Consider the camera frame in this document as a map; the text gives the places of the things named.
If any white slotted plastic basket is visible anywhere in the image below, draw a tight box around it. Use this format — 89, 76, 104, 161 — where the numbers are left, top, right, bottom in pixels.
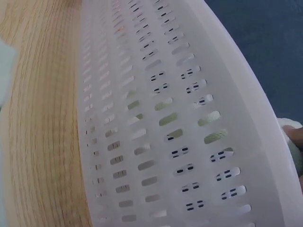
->
76, 0, 302, 227

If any person's right hand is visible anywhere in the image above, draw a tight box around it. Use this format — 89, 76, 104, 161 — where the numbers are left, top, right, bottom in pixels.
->
282, 125, 303, 152

